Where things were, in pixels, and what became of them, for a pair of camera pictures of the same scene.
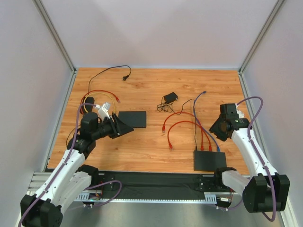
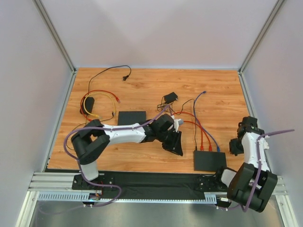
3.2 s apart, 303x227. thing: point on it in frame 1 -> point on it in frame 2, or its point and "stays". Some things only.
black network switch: x=209 y=161 stays
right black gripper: x=215 y=128 -> x=236 y=146
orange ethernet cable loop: x=201 y=146 stays
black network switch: x=135 y=119 stays
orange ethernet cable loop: x=163 y=126 stays
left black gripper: x=114 y=126 -> x=172 y=141
